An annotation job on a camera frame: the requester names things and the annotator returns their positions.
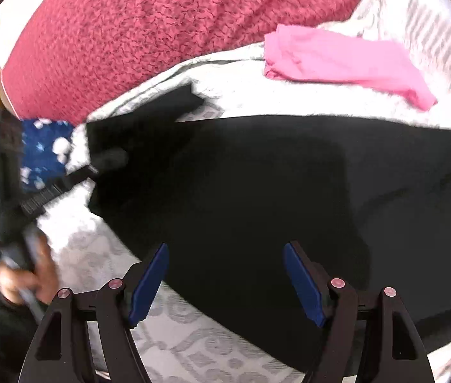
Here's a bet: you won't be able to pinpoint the red patterned cushion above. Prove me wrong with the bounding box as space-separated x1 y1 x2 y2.
0 0 378 126

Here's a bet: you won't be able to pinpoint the blue star-printed cloth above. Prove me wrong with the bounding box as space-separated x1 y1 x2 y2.
20 117 76 192

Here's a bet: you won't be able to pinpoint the pink garment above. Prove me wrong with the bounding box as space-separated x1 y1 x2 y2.
263 24 437 111

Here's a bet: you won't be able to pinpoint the white striped blanket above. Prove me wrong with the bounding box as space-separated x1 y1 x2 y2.
317 0 451 100

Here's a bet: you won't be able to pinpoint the person's left forearm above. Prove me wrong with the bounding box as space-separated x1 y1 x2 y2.
0 283 46 372

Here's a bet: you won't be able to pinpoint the person's left hand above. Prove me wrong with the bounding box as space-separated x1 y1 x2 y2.
0 229 60 308

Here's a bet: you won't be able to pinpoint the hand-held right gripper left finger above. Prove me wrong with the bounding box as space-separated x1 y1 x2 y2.
18 243 170 383

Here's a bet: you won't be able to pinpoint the black pants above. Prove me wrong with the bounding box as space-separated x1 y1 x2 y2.
84 82 451 373

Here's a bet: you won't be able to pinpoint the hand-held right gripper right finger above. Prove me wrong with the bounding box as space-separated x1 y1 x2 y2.
282 240 435 383

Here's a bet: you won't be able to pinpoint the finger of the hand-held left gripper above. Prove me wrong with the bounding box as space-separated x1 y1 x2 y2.
21 147 129 219

